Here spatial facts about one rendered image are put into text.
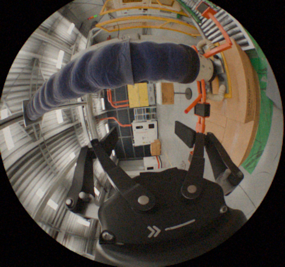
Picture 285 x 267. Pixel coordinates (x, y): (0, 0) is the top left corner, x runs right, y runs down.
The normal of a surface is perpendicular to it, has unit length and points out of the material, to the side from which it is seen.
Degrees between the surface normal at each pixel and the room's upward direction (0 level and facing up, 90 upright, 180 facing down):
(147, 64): 69
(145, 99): 91
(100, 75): 97
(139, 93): 90
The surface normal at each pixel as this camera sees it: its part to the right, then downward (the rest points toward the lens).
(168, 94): 0.04, 0.41
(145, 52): -0.28, 0.56
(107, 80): 0.22, 0.89
